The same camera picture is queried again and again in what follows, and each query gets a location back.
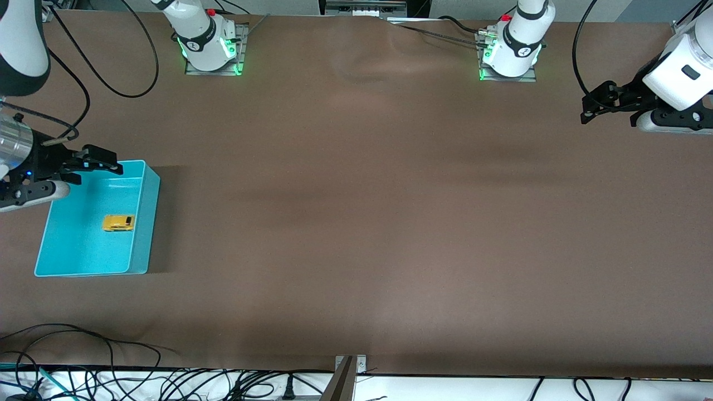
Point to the yellow beetle toy car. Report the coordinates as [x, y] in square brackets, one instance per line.
[118, 223]

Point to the aluminium frame corner piece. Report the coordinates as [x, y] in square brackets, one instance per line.
[677, 27]

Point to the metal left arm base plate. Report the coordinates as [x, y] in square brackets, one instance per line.
[532, 77]

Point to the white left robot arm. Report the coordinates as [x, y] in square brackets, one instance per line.
[523, 33]

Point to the grey power strip box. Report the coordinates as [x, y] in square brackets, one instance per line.
[365, 6]

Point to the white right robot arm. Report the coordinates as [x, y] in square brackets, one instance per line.
[203, 39]

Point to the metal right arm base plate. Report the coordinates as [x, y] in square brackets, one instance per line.
[240, 50]

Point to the dark grey post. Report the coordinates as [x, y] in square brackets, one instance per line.
[341, 384]

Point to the brown table cover mat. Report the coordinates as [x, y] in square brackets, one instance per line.
[356, 223]

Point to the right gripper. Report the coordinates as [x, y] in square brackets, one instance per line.
[43, 158]

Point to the teal plastic bin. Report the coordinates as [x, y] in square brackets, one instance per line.
[83, 250]

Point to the silver metal bracket plate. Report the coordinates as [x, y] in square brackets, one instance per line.
[361, 363]

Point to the black power plug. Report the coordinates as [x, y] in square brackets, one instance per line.
[288, 389]

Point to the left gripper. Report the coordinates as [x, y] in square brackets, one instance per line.
[633, 93]

